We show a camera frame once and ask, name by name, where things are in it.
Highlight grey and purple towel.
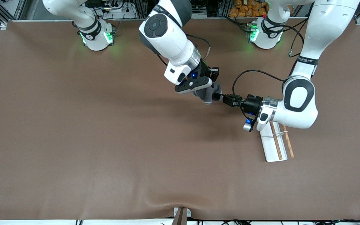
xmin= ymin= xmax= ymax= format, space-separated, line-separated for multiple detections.
xmin=192 ymin=82 xmax=223 ymax=105

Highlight white rack with wooden rods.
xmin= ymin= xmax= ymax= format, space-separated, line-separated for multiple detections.
xmin=259 ymin=122 xmax=294 ymax=163

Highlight orange snack packets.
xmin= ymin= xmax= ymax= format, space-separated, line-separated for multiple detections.
xmin=229 ymin=0 xmax=269 ymax=18

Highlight white power strip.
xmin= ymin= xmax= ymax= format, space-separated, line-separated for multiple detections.
xmin=86 ymin=0 xmax=137 ymax=19

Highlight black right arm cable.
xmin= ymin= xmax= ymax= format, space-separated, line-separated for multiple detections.
xmin=157 ymin=34 xmax=211 ymax=68

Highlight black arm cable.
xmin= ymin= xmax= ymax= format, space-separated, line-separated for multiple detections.
xmin=232 ymin=23 xmax=308 ymax=97
xmin=157 ymin=34 xmax=211 ymax=68

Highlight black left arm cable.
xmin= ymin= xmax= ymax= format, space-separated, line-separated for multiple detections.
xmin=232 ymin=23 xmax=308 ymax=97

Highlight metal table edge bracket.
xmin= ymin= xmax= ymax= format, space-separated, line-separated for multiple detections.
xmin=173 ymin=207 xmax=192 ymax=225

